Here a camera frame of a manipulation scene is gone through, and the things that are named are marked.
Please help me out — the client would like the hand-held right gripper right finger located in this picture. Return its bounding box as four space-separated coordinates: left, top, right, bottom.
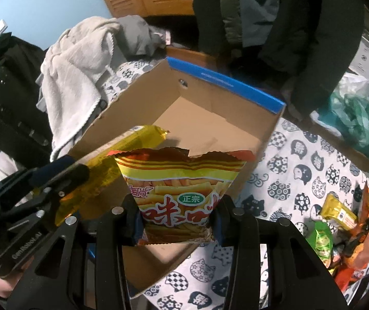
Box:
212 196 349 310

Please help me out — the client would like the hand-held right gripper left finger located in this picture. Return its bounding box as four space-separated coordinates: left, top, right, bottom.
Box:
7 196 145 310

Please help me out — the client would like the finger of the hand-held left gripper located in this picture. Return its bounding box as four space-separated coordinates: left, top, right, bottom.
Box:
0 163 90 222
30 155 76 187

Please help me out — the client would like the yellow long snack packet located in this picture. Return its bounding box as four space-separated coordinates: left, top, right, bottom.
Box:
319 193 358 231
54 125 170 227

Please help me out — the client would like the yellow red fries snack bag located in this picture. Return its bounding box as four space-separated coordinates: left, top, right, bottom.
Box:
107 147 255 246

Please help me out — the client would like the green patterned snack packet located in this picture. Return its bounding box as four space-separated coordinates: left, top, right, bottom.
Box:
306 220 334 267

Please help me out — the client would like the cardboard box with blue outside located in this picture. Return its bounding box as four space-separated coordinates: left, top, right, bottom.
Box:
65 56 286 299

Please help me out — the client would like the orange snack bag white script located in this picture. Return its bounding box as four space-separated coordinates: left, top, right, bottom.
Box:
342 215 369 268

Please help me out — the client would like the person's left hand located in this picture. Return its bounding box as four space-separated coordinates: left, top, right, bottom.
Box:
0 261 32 299

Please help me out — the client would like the white towel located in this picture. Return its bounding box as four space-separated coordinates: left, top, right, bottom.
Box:
35 17 131 161

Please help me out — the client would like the red snack packet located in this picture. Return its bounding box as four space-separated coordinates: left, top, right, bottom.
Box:
332 263 369 293

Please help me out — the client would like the wooden board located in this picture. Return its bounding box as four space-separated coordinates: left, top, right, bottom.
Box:
165 46 218 70

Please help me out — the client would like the teal items plastic bag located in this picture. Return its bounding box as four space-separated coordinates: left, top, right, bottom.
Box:
310 90 369 172

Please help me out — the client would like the white plastic bag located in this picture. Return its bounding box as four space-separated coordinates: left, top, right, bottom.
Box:
339 72 369 95

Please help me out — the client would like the dark hanging jacket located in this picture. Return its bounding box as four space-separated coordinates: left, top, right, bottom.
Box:
192 0 366 121

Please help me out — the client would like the grey green hanging garment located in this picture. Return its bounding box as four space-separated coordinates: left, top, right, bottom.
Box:
237 0 284 48

